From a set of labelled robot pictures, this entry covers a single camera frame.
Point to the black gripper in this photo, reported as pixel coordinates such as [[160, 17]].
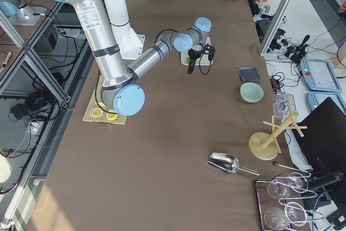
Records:
[[195, 53]]

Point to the cream rabbit tray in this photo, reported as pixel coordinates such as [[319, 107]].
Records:
[[202, 61]]

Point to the black glass tray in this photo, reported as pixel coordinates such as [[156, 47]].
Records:
[[282, 214]]

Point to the grey folded cloth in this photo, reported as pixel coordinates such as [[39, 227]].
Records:
[[249, 74]]

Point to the green ceramic bowl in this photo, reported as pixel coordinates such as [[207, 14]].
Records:
[[251, 92]]

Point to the lemon slice half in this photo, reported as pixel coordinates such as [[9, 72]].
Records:
[[111, 115], [96, 112]]

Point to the metal scoop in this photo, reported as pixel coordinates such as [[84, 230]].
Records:
[[228, 164]]

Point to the wooden cutting board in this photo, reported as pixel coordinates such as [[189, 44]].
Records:
[[102, 121]]

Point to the wooden cup tree stand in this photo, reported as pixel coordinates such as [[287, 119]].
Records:
[[265, 146]]

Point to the black monitor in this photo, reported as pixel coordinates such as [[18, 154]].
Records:
[[323, 143]]

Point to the wine glass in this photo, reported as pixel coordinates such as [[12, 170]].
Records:
[[298, 182]]

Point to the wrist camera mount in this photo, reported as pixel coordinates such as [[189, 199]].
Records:
[[209, 50]]

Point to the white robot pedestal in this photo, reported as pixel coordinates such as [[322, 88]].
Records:
[[130, 43]]

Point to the aluminium frame post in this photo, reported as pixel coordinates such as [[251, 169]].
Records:
[[269, 36]]

